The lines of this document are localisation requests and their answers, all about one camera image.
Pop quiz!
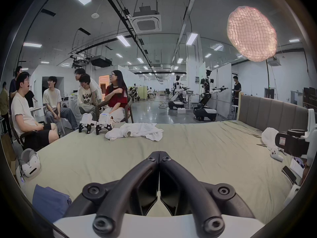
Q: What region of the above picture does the white headset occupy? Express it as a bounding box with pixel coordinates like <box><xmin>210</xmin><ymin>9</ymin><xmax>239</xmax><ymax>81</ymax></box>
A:
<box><xmin>15</xmin><ymin>148</ymin><xmax>41</xmax><ymax>183</ymax></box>

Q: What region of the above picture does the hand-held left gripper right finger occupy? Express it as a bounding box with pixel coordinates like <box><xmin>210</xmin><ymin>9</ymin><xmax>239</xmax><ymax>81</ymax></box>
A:
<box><xmin>159</xmin><ymin>151</ymin><xmax>255</xmax><ymax>235</ymax></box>

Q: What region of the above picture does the black phone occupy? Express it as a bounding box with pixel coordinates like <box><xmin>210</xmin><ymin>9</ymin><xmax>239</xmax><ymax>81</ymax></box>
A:
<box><xmin>282</xmin><ymin>166</ymin><xmax>297</xmax><ymax>185</ymax></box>

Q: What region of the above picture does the white hand controller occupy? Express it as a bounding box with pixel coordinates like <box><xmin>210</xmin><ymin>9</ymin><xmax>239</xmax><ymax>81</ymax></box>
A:
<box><xmin>270</xmin><ymin>148</ymin><xmax>284</xmax><ymax>162</ymax></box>

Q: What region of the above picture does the grey padded headboard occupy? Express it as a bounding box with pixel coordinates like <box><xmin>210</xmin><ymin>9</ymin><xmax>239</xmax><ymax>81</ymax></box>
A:
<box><xmin>236</xmin><ymin>94</ymin><xmax>310</xmax><ymax>134</ymax></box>

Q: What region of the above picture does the dark chair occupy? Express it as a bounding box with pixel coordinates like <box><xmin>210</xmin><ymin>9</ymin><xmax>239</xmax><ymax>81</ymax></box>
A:
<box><xmin>9</xmin><ymin>116</ymin><xmax>47</xmax><ymax>149</ymax></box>
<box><xmin>120</xmin><ymin>95</ymin><xmax>134</xmax><ymax>123</ymax></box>

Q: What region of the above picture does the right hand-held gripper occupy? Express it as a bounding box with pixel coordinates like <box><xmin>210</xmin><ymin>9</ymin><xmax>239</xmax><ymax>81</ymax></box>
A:
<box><xmin>275</xmin><ymin>108</ymin><xmax>317</xmax><ymax>167</ymax></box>

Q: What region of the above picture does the small white cloth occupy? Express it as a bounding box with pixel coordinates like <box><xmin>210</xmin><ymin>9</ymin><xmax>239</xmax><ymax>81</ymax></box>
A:
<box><xmin>262</xmin><ymin>127</ymin><xmax>286</xmax><ymax>151</ymax></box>

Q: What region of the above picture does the dark blue garment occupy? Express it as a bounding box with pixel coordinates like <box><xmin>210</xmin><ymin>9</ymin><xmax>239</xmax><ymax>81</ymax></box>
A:
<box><xmin>32</xmin><ymin>184</ymin><xmax>72</xmax><ymax>223</ymax></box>

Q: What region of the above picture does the spare hand-held gripper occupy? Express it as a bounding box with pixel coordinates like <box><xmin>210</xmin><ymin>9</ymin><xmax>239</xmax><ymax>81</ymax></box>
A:
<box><xmin>96</xmin><ymin>113</ymin><xmax>116</xmax><ymax>135</ymax></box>
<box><xmin>78</xmin><ymin>113</ymin><xmax>98</xmax><ymax>134</ymax></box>

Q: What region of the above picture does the bed with pale green sheet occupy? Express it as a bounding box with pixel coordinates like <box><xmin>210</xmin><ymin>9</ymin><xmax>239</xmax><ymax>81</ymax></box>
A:
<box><xmin>18</xmin><ymin>120</ymin><xmax>302</xmax><ymax>225</ymax></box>

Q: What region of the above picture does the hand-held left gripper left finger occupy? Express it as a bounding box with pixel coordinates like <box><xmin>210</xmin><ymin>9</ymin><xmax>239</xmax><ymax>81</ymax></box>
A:
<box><xmin>63</xmin><ymin>151</ymin><xmax>159</xmax><ymax>235</ymax></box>

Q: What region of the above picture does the white card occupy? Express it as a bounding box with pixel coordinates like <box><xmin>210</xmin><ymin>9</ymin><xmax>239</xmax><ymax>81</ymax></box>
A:
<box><xmin>289</xmin><ymin>157</ymin><xmax>305</xmax><ymax>178</ymax></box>

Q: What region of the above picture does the white and black robot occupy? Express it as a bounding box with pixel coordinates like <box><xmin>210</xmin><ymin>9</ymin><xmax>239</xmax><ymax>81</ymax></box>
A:
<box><xmin>168</xmin><ymin>75</ymin><xmax>191</xmax><ymax>110</ymax></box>
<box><xmin>193</xmin><ymin>69</ymin><xmax>229</xmax><ymax>121</ymax></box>

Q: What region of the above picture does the white washing machine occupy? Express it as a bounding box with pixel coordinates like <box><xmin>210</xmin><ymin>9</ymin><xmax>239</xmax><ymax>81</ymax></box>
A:
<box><xmin>60</xmin><ymin>95</ymin><xmax>80</xmax><ymax>116</ymax></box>

